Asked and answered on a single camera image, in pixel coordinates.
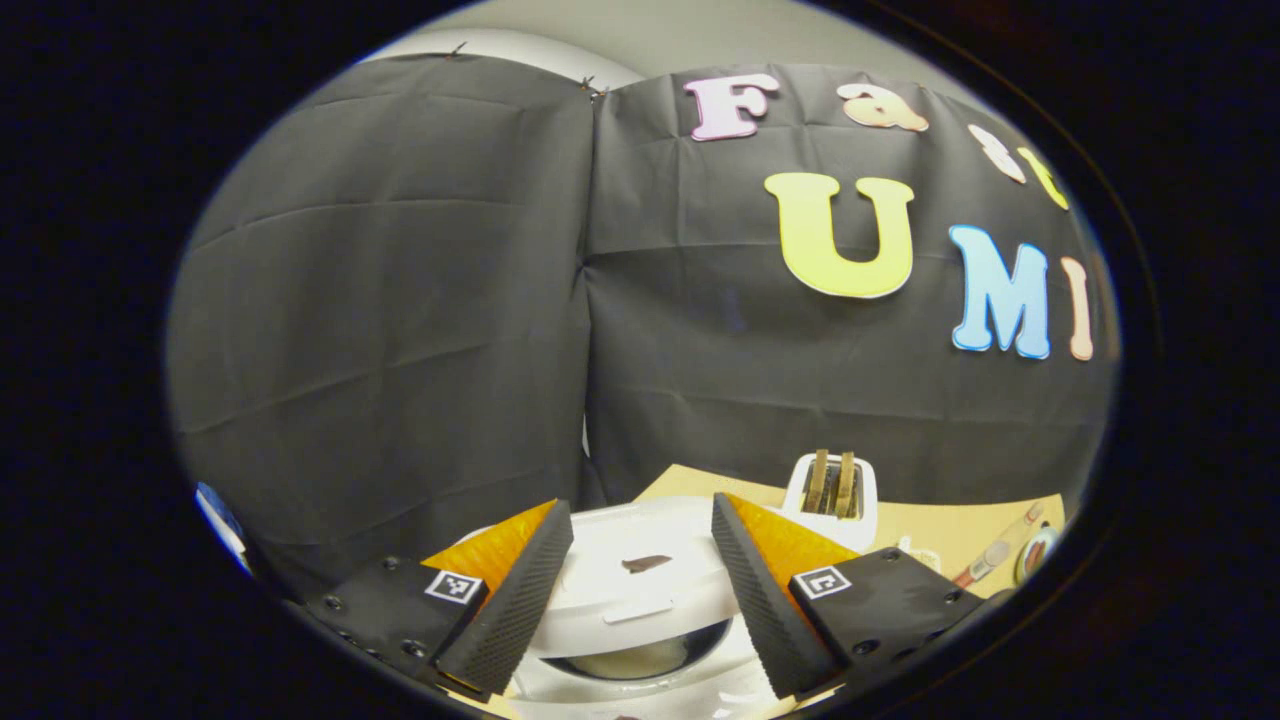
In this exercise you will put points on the brown bread slice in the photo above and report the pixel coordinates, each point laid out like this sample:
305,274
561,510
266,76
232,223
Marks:
817,482
846,485

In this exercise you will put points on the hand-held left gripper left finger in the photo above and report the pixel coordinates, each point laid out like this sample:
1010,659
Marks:
515,610

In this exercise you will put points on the white toaster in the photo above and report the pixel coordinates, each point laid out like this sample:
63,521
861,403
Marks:
865,500

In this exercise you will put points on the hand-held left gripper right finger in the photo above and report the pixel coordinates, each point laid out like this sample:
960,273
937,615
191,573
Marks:
765,610

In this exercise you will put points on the pale green plate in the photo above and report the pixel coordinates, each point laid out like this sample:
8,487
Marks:
1038,555

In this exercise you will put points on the clear plastic water bottle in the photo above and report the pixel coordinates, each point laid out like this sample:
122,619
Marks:
992,555

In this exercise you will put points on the white rice cooker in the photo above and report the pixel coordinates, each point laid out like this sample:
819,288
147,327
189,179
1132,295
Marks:
640,600

